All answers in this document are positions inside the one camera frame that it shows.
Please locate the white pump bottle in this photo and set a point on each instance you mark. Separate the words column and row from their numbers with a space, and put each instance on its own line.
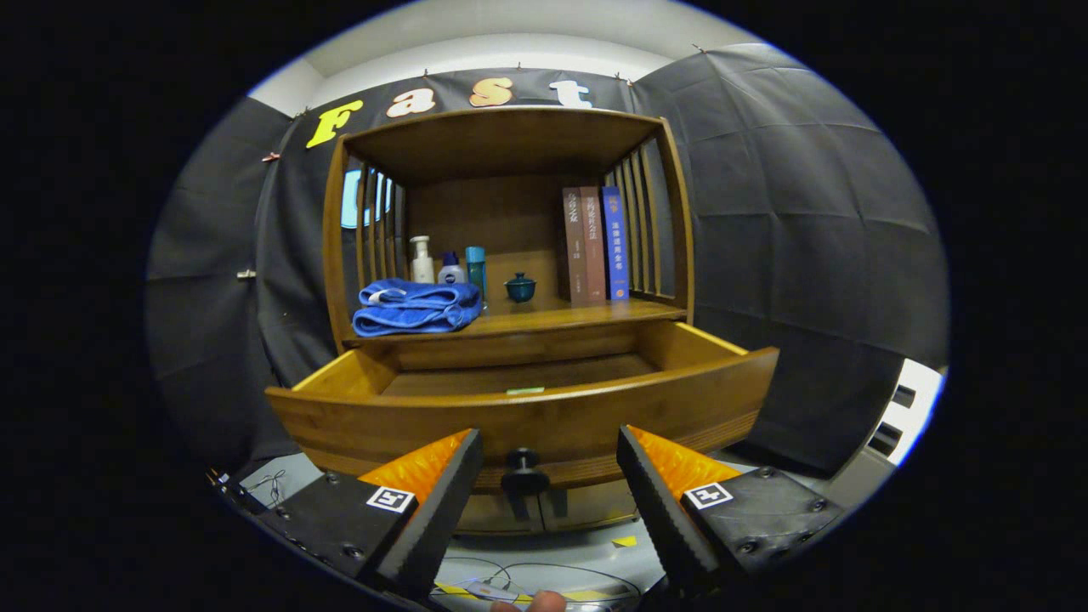
column 422, row 265

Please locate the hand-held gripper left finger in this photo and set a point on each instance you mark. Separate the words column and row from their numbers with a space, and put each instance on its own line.
column 429, row 523

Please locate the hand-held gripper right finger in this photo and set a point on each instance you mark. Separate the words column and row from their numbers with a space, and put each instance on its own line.
column 661, row 514

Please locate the blue book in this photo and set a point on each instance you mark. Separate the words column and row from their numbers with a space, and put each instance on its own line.
column 615, row 246

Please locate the clear teal bottle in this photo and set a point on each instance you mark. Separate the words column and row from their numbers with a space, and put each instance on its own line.
column 476, row 268

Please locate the wooden countertop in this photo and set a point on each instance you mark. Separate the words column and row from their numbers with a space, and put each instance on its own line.
column 561, row 315

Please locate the dark brown book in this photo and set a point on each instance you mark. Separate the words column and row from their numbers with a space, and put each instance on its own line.
column 575, row 246

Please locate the wooden drawer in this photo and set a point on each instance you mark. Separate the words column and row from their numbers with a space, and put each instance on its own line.
column 595, row 418

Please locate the reddish brown book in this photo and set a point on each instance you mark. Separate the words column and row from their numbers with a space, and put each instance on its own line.
column 593, row 246

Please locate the white slotted panel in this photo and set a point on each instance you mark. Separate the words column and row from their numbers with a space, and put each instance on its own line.
column 901, row 425

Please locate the blue lidded tea bowl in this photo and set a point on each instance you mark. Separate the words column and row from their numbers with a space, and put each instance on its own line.
column 520, row 290

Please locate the yellow tape piece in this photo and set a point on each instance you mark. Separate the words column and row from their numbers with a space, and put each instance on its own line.
column 625, row 541

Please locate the wooden cabinet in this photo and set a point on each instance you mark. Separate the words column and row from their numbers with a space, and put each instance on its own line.
column 501, row 144

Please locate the white bottle with blue cap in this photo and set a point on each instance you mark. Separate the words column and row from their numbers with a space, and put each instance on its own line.
column 451, row 274

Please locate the wooden cabinet door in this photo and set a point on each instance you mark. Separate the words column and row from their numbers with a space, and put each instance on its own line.
column 484, row 514
column 595, row 506

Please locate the blue folded towel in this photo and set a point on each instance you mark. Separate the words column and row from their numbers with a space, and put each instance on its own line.
column 408, row 310

